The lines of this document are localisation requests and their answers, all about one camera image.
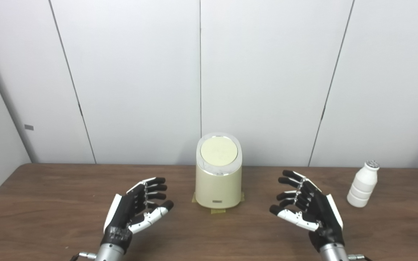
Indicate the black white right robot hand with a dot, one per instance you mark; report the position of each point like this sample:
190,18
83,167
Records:
321,214

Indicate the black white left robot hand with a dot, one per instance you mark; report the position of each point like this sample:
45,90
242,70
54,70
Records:
122,214

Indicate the small white plastic bottle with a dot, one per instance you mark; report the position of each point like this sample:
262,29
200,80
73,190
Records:
363,183

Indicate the cream-colored bin body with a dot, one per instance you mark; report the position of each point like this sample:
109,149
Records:
218,188

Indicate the cream round bin lid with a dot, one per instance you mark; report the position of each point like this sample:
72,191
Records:
218,150

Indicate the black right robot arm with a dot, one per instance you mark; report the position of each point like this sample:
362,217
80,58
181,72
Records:
334,253

